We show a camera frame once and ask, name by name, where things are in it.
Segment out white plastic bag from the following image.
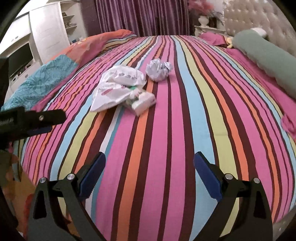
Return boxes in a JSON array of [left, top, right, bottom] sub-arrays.
[[90, 65, 147, 112]]

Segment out green tissue packet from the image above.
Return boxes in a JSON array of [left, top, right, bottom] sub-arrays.
[[122, 87, 156, 116]]

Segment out paper ball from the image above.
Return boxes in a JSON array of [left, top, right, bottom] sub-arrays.
[[145, 58, 173, 82]]

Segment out person's hand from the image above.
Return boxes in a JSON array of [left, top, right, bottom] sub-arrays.
[[1, 143, 22, 189]]

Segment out teal orange folded quilt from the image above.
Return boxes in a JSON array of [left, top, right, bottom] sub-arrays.
[[1, 29, 137, 111]]

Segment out black television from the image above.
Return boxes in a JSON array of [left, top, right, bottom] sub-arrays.
[[9, 43, 33, 77]]

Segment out white wardrobe cabinet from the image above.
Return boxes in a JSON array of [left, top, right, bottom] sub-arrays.
[[1, 1, 87, 100]]

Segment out pink pillow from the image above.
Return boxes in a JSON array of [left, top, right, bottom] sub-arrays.
[[199, 32, 295, 140]]

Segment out striped colourful bed sheet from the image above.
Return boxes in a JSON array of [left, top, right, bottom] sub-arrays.
[[14, 36, 295, 240]]

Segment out purple curtain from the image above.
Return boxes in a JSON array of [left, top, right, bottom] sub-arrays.
[[80, 0, 190, 37]]

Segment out green long plush pillow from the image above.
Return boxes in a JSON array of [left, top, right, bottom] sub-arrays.
[[232, 28, 295, 98]]

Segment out yellow plush toy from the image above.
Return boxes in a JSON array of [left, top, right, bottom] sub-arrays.
[[226, 37, 233, 49]]

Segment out white ornate nightstand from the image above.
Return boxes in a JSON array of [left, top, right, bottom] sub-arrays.
[[195, 26, 225, 37]]

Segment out tufted beige headboard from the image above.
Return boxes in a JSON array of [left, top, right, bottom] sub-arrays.
[[224, 0, 295, 56]]

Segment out white vase with flowers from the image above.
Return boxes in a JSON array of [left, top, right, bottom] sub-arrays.
[[187, 1, 225, 29]]

